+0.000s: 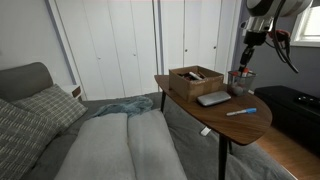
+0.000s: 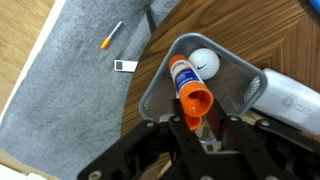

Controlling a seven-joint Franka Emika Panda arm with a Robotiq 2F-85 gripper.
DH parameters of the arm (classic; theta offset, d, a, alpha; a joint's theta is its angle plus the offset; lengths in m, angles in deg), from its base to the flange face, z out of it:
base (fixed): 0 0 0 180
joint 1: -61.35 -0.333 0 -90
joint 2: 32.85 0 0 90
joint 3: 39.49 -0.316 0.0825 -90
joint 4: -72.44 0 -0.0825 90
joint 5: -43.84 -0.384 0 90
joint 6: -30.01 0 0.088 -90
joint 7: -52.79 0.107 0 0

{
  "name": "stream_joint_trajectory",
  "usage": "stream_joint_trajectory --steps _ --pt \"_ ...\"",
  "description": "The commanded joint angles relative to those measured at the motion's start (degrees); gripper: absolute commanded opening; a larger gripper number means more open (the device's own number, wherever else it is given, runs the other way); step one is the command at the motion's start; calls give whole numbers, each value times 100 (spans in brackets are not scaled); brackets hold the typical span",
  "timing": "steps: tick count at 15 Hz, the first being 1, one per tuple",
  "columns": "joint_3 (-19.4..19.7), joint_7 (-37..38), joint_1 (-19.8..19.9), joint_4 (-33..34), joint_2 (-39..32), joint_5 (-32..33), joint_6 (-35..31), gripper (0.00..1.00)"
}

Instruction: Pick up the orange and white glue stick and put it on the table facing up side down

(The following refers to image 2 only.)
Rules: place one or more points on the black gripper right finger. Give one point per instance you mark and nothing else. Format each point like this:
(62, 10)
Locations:
(260, 150)

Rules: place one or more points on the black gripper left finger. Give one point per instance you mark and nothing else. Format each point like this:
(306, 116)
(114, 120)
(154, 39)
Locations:
(160, 150)

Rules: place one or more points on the orange and white glue stick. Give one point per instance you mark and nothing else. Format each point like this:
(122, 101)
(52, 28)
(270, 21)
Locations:
(186, 78)

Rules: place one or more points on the white golf ball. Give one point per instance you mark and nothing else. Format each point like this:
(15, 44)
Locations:
(205, 63)

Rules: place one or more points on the gray rug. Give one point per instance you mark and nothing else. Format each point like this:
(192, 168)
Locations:
(73, 100)

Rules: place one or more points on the orange capped marker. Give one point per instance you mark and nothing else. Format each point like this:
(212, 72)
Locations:
(110, 36)

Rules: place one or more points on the dark wood side table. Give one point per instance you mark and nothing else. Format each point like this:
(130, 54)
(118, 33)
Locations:
(233, 26)

